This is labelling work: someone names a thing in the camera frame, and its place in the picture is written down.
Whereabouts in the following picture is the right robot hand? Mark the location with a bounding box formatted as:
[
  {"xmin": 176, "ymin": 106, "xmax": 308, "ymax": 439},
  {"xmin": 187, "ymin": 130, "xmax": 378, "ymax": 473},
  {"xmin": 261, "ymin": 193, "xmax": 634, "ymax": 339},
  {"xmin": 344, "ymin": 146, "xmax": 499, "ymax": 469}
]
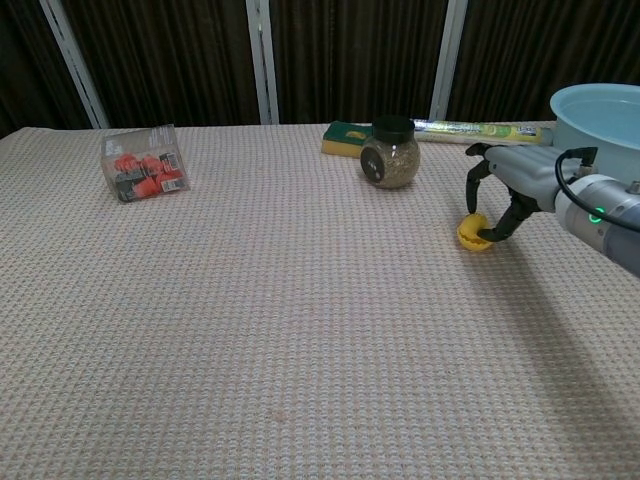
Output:
[{"xmin": 464, "ymin": 142, "xmax": 560, "ymax": 243}]

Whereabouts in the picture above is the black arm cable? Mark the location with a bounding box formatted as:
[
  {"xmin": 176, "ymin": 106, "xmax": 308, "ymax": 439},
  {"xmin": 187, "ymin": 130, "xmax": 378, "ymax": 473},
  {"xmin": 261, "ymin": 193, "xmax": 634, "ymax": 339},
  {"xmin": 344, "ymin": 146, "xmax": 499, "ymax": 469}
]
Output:
[{"xmin": 554, "ymin": 146, "xmax": 640, "ymax": 227}]

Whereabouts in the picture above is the clear box with red items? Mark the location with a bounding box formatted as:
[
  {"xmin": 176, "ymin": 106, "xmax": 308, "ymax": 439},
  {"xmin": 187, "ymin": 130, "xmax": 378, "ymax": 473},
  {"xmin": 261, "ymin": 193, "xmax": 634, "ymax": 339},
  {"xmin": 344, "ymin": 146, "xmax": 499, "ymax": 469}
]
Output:
[{"xmin": 100, "ymin": 124, "xmax": 191, "ymax": 203}]

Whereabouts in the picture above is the long cling wrap box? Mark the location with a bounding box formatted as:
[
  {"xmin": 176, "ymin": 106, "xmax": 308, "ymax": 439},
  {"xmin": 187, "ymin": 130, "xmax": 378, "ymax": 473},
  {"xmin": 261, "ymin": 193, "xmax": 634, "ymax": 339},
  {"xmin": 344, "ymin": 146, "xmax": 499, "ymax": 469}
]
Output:
[{"xmin": 410, "ymin": 118, "xmax": 556, "ymax": 146}]

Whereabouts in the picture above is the white partition post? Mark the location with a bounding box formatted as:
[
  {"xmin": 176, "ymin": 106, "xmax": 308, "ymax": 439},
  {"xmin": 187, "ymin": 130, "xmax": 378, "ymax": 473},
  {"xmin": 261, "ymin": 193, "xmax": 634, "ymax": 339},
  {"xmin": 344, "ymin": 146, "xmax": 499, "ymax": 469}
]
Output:
[
  {"xmin": 428, "ymin": 0, "xmax": 470, "ymax": 122},
  {"xmin": 244, "ymin": 0, "xmax": 280, "ymax": 126},
  {"xmin": 38, "ymin": 0, "xmax": 110, "ymax": 130}
]

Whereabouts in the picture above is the glass jar with black lid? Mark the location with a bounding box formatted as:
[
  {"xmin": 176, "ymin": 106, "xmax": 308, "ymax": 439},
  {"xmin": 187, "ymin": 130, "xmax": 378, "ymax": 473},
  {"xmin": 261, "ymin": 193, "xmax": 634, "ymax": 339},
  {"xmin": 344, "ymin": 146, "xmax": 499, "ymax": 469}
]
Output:
[{"xmin": 359, "ymin": 114, "xmax": 421, "ymax": 190}]

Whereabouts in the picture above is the beige woven tablecloth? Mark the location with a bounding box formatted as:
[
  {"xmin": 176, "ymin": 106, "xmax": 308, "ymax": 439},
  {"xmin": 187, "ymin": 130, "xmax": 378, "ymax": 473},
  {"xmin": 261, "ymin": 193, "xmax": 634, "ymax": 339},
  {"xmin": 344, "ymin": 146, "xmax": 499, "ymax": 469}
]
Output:
[{"xmin": 0, "ymin": 122, "xmax": 640, "ymax": 480}]

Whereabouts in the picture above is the light blue plastic bowl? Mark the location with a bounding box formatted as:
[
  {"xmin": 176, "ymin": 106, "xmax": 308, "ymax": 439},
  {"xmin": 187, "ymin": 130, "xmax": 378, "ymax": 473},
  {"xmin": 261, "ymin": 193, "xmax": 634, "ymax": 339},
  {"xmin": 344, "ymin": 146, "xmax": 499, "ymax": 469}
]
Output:
[{"xmin": 549, "ymin": 83, "xmax": 640, "ymax": 175}]

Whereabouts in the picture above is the green and yellow sponge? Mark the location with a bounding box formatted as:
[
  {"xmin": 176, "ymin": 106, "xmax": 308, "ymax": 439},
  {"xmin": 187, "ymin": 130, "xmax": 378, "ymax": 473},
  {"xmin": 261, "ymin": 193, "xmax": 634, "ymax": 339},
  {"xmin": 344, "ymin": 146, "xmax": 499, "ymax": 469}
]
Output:
[{"xmin": 321, "ymin": 121, "xmax": 376, "ymax": 159}]

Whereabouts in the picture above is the black pleated curtain panel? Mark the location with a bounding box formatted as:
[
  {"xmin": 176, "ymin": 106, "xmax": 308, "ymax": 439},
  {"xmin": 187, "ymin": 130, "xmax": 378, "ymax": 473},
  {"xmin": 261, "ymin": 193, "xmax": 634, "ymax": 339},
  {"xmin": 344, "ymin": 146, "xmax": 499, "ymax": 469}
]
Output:
[
  {"xmin": 0, "ymin": 0, "xmax": 94, "ymax": 139},
  {"xmin": 268, "ymin": 0, "xmax": 449, "ymax": 125},
  {"xmin": 59, "ymin": 0, "xmax": 262, "ymax": 129},
  {"xmin": 446, "ymin": 0, "xmax": 640, "ymax": 122}
]

